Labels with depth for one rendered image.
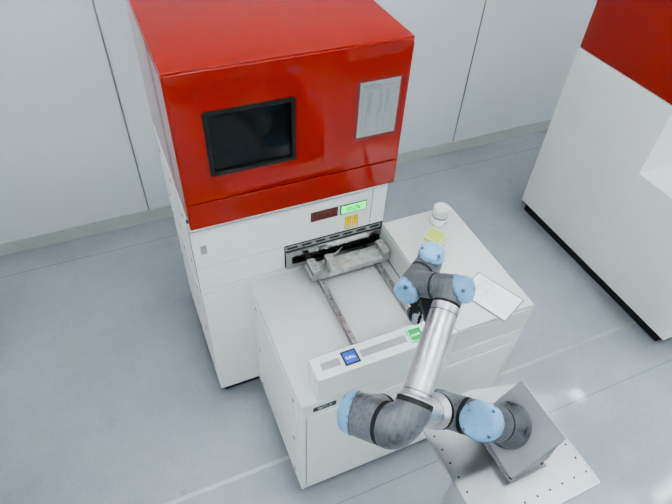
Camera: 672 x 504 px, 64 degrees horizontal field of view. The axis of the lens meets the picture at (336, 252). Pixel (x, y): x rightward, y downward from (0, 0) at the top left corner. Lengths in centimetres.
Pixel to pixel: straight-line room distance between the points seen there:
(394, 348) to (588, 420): 151
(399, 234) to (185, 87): 112
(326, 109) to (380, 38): 28
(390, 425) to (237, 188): 96
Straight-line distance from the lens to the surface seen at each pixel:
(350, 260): 232
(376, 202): 228
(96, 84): 336
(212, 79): 167
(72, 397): 317
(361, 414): 143
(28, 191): 372
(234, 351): 267
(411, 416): 138
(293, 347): 211
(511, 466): 193
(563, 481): 204
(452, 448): 197
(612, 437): 323
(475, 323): 209
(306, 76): 176
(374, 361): 192
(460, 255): 231
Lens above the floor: 256
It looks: 46 degrees down
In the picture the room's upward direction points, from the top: 4 degrees clockwise
